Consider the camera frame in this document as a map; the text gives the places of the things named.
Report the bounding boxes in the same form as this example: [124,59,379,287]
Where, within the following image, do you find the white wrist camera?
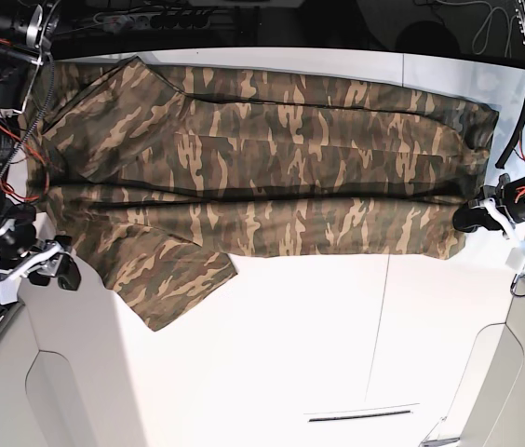
[505,246,525,274]
[0,279,20,306]

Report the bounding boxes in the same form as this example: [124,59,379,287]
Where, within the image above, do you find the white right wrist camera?
[0,279,20,306]

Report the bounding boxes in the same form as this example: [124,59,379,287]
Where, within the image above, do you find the black power strip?
[93,10,212,33]

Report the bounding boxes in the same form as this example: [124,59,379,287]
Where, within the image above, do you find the camouflage T-shirt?
[29,58,499,331]

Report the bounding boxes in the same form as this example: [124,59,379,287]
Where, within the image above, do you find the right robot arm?
[0,1,81,300]

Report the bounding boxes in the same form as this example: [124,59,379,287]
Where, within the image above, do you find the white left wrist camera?
[505,246,525,274]

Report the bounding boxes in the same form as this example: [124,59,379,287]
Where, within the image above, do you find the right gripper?
[0,217,81,291]

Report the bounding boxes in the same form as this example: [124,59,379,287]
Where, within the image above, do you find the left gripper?
[452,174,525,242]

